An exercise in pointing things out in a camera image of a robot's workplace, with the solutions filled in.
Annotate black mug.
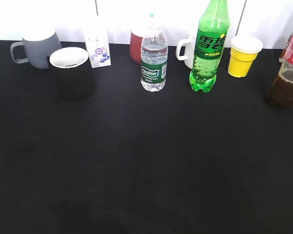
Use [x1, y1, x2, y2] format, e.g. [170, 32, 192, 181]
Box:
[49, 47, 95, 100]

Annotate cola bottle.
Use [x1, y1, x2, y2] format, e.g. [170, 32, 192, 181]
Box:
[268, 37, 293, 109]

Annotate green sprite bottle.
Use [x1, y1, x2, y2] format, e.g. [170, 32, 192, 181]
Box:
[189, 0, 230, 93]

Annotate yellow paper cup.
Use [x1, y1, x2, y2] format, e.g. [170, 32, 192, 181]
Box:
[228, 35, 263, 78]

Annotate clear water bottle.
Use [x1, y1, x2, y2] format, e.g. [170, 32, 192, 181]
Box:
[141, 13, 168, 92]

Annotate red mug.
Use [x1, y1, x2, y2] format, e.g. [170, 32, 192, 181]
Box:
[129, 25, 147, 65]

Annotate white mug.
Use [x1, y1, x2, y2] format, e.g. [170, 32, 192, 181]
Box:
[175, 30, 197, 69]

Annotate blueberry milk carton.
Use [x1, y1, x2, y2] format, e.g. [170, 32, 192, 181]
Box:
[82, 15, 111, 68]

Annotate grey mug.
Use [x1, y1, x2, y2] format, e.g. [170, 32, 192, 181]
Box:
[10, 27, 62, 70]

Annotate brown coffee drink bottle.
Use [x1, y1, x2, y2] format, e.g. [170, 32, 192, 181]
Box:
[279, 31, 293, 63]

